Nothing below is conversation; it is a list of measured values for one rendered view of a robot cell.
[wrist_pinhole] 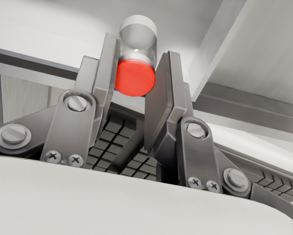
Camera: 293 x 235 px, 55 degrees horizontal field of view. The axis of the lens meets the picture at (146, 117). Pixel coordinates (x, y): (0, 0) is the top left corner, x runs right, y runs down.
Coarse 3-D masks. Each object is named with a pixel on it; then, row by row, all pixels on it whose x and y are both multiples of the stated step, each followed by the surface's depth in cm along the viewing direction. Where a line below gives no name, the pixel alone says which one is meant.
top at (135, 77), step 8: (120, 64) 13; (128, 64) 12; (136, 64) 12; (144, 64) 12; (120, 72) 13; (128, 72) 13; (136, 72) 13; (144, 72) 13; (152, 72) 13; (120, 80) 13; (128, 80) 13; (136, 80) 13; (144, 80) 13; (152, 80) 13; (120, 88) 13; (128, 88) 13; (136, 88) 13; (144, 88) 13; (152, 88) 13; (136, 96) 14
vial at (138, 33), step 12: (132, 24) 15; (144, 24) 15; (120, 36) 14; (132, 36) 14; (144, 36) 14; (156, 36) 15; (120, 48) 13; (132, 48) 13; (144, 48) 13; (156, 48) 14; (120, 60) 13; (144, 60) 13; (156, 60) 14
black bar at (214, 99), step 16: (16, 64) 21; (32, 64) 21; (144, 96) 23; (208, 96) 23; (224, 96) 23; (240, 96) 24; (256, 96) 25; (208, 112) 24; (224, 112) 24; (240, 112) 24; (256, 112) 24; (272, 112) 24; (288, 112) 24; (272, 128) 25; (288, 128) 25
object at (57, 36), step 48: (0, 0) 19; (48, 0) 19; (96, 0) 19; (144, 0) 19; (192, 0) 19; (240, 0) 16; (0, 48) 18; (48, 48) 19; (96, 48) 21; (192, 48) 22; (192, 96) 21
